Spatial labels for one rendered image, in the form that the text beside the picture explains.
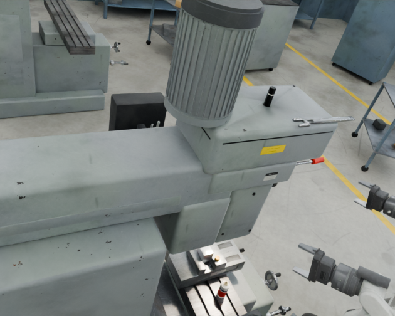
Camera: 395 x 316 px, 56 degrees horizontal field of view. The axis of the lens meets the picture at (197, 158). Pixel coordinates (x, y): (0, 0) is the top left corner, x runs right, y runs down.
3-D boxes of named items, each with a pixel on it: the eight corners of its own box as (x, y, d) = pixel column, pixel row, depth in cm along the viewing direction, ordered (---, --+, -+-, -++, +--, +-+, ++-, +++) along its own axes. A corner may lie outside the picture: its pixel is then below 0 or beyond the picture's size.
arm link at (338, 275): (314, 271, 134) (347, 286, 128) (305, 285, 127) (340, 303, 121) (321, 242, 129) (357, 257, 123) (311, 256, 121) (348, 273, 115)
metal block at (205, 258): (205, 250, 178) (207, 242, 174) (210, 260, 174) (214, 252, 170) (195, 252, 175) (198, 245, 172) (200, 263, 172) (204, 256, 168)
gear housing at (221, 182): (254, 141, 148) (263, 120, 142) (289, 182, 132) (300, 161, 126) (179, 150, 134) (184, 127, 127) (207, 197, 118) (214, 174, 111)
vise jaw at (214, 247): (210, 242, 184) (212, 237, 182) (225, 267, 175) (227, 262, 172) (200, 245, 182) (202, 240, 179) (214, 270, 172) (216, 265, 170)
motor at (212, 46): (212, 89, 119) (240, -16, 99) (242, 125, 106) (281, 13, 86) (153, 91, 110) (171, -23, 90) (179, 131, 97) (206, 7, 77)
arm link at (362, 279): (349, 279, 128) (384, 296, 122) (340, 298, 120) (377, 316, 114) (358, 254, 123) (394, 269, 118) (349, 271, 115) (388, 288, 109)
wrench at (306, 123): (348, 115, 125) (350, 113, 124) (356, 122, 122) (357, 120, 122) (291, 120, 114) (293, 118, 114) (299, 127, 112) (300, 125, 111)
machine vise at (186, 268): (227, 245, 194) (232, 232, 187) (242, 269, 184) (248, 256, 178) (166, 263, 178) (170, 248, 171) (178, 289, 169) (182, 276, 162)
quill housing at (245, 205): (229, 201, 165) (250, 145, 146) (252, 237, 152) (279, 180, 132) (190, 208, 157) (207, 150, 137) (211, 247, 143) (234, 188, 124)
